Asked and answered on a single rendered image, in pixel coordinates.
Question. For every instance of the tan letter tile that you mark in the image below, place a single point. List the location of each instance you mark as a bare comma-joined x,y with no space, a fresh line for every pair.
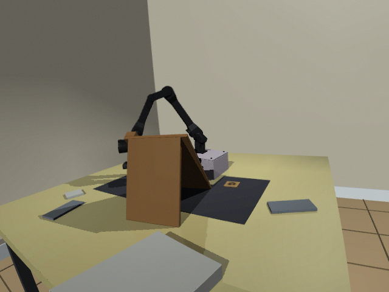
231,184

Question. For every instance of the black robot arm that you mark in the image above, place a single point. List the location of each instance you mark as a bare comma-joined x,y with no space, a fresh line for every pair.
168,93

